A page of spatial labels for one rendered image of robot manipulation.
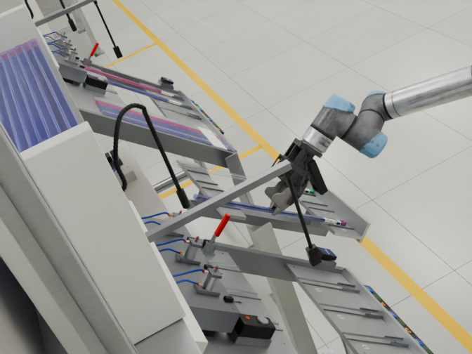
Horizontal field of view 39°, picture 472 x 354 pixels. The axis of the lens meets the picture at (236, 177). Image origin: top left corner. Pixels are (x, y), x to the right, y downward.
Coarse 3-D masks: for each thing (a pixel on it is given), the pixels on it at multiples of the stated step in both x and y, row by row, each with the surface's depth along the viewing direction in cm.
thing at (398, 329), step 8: (344, 272) 183; (352, 280) 180; (360, 288) 177; (368, 296) 174; (376, 304) 171; (384, 312) 168; (384, 320) 167; (392, 320) 165; (392, 328) 164; (400, 328) 162; (400, 336) 162; (408, 336) 160; (416, 344) 157; (416, 352) 157; (424, 352) 155
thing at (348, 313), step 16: (304, 272) 175; (320, 272) 179; (304, 288) 166; (320, 288) 169; (336, 288) 173; (352, 288) 178; (320, 304) 160; (336, 304) 164; (352, 304) 168; (368, 304) 173; (336, 320) 156; (352, 320) 160; (368, 320) 164; (352, 336) 152; (368, 336) 155; (384, 336) 158; (368, 352) 148; (384, 352) 151; (400, 352) 155
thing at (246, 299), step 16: (208, 256) 159; (224, 256) 162; (224, 272) 155; (240, 272) 158; (240, 288) 150; (240, 304) 143; (256, 304) 147; (272, 320) 143; (208, 336) 126; (224, 336) 129; (272, 336) 136; (208, 352) 121; (224, 352) 124; (240, 352) 126; (256, 352) 128; (272, 352) 131; (288, 352) 133
